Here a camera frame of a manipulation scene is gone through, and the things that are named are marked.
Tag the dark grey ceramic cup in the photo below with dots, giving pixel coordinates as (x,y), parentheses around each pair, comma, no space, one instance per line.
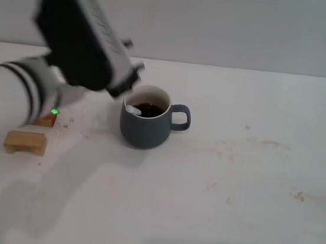
(144,131)

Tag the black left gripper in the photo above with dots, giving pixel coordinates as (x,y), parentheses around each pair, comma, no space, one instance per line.
(124,84)

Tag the light wooden block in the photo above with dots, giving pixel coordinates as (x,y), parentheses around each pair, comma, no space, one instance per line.
(26,141)

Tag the orange-brown wooden block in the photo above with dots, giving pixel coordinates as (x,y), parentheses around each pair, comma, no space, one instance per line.
(47,121)

